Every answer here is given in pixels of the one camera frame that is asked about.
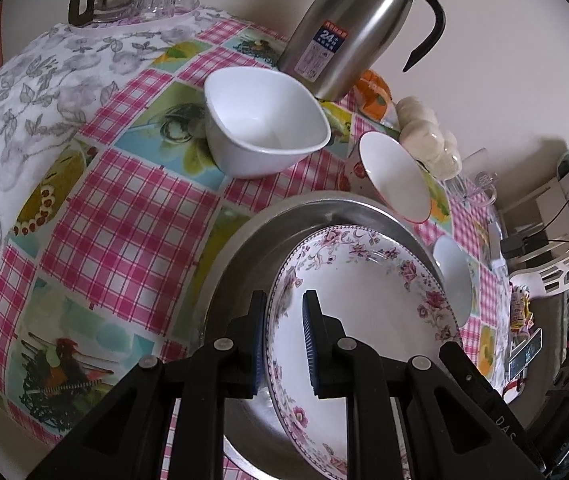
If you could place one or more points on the light blue bowl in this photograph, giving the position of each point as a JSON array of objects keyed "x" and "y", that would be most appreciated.
[{"x": 452, "y": 280}]

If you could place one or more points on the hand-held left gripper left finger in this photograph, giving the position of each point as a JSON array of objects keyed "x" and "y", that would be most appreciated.
[{"x": 260, "y": 340}]

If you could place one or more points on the black charger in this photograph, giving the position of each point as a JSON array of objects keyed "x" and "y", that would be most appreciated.
[{"x": 519, "y": 246}]

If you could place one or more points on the clear glass mug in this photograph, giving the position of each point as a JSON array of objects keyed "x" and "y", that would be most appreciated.
[{"x": 477, "y": 180}]

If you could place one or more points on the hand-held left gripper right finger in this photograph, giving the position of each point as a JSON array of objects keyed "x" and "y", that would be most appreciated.
[{"x": 309, "y": 340}]

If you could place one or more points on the stainless steel thermos jug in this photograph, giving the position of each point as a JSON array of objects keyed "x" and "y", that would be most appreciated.
[{"x": 344, "y": 35}]

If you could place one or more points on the pink checked tablecloth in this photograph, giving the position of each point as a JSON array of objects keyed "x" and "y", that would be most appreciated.
[{"x": 124, "y": 200}]

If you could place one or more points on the smartphone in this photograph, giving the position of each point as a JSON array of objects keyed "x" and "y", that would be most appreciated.
[{"x": 525, "y": 355}]

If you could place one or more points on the grey floral cloth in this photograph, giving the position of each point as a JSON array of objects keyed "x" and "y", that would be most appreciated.
[{"x": 14, "y": 110}]

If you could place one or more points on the colourful candy packet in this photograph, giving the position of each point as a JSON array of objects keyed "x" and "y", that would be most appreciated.
[{"x": 521, "y": 310}]

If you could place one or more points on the white openwork plastic rack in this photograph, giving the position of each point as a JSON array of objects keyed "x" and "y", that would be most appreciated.
[{"x": 559, "y": 272}]

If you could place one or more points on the white square bowl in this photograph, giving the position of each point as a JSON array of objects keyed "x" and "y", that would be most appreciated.
[{"x": 264, "y": 125}]

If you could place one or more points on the large steel basin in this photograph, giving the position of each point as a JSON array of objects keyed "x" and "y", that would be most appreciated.
[{"x": 244, "y": 270}]

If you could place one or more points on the white card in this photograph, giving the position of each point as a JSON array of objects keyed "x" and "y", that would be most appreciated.
[{"x": 495, "y": 240}]

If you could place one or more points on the round floral rim plate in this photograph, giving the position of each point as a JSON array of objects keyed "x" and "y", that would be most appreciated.
[{"x": 364, "y": 300}]

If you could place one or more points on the white floral tray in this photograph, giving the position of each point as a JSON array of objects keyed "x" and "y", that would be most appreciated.
[{"x": 129, "y": 22}]

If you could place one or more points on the strawberry print bowl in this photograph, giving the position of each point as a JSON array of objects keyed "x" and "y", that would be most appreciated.
[{"x": 389, "y": 170}]

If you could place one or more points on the orange snack packet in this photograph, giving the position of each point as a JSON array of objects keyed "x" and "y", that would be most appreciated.
[{"x": 372, "y": 92}]

